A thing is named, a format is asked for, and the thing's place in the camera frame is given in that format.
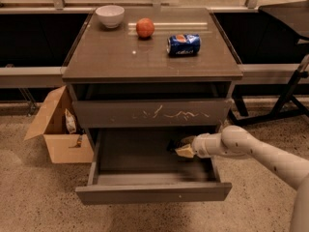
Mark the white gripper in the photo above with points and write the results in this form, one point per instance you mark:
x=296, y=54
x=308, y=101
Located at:
x=200, y=145

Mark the dark rxbar chocolate wrapper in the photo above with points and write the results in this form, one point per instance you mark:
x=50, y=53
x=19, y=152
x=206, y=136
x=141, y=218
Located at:
x=173, y=145

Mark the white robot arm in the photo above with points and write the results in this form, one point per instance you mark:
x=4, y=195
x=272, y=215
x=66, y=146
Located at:
x=235, y=141

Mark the closed scratched grey drawer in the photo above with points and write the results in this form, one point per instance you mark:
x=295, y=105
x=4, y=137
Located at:
x=141, y=114

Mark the open grey lower drawer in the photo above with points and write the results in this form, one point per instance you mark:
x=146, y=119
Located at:
x=132, y=165

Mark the grey drawer cabinet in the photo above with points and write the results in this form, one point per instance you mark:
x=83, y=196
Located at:
x=118, y=65

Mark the blue pepsi can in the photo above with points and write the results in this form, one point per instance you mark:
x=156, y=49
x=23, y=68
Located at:
x=183, y=44

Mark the black rolling stand base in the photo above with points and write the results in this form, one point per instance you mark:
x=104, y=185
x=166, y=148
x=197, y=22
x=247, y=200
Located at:
x=287, y=95

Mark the white snack bag in box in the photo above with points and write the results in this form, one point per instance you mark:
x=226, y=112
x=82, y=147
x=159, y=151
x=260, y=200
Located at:
x=70, y=122

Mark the open cardboard box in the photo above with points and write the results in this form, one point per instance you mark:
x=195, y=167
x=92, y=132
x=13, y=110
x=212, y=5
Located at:
x=50, y=123

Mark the red apple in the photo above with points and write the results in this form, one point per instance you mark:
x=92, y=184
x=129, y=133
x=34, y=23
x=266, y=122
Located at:
x=145, y=27

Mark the white ceramic bowl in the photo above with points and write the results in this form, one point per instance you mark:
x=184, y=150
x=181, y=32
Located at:
x=111, y=16

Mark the dark side table top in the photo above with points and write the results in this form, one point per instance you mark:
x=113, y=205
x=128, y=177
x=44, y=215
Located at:
x=294, y=15

